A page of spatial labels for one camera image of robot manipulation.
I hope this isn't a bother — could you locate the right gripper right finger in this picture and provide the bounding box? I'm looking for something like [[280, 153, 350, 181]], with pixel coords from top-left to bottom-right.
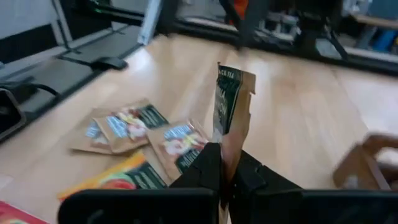
[[228, 150, 398, 224]]

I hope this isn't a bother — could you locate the wooden three-compartment tray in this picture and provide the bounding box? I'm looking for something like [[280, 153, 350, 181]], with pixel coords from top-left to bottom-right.
[[331, 133, 398, 191]]

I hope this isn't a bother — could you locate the black aluminium table frame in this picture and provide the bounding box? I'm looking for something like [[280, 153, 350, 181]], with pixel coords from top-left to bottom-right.
[[0, 0, 398, 144]]

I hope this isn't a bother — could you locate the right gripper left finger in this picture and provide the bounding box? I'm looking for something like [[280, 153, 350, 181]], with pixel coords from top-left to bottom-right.
[[57, 142, 223, 224]]

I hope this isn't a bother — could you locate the red strawberry tea bag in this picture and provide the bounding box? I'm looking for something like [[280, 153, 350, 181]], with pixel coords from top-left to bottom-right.
[[0, 200, 50, 224]]

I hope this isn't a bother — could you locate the orange mango tea bag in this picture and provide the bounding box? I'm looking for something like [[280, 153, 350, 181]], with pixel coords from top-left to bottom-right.
[[57, 151, 170, 202]]

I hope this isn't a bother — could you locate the beige vanilla cinnamon tea bag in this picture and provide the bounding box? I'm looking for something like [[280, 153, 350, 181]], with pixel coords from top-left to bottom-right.
[[212, 61, 257, 224], [93, 98, 170, 155], [70, 107, 113, 156], [146, 119, 212, 183]]

